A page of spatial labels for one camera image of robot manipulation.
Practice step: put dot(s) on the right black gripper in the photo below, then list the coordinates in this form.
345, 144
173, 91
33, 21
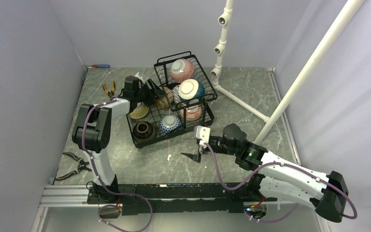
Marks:
196, 157

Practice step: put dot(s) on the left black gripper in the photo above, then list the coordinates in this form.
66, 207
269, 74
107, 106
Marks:
155, 91

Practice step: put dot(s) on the yellow sun pattern bowl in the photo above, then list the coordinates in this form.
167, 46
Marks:
140, 111

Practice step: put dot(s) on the black wire dish rack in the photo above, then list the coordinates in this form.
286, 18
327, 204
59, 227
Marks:
162, 69

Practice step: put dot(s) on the pink floral bowl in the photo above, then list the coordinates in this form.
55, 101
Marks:
181, 70

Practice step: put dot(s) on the teal white bowl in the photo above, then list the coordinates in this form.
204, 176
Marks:
191, 90

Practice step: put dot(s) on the red geometric pattern bowl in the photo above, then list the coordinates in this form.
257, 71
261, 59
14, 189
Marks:
169, 124

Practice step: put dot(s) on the black blue banded bowl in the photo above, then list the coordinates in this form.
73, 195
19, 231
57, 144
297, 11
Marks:
144, 131

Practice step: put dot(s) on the orange zigzag bowl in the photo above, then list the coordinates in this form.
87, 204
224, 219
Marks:
192, 113

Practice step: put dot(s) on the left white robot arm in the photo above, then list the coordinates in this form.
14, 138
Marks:
92, 128

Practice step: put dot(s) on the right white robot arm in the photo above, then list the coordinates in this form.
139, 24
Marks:
271, 176

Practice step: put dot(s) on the red blue screwdriver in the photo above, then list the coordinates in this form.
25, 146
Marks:
103, 66

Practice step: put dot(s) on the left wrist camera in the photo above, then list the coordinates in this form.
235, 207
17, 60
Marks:
138, 75

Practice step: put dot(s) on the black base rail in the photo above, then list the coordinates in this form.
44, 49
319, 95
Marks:
176, 198

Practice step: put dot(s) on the black handled pliers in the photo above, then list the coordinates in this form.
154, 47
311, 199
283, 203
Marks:
81, 165

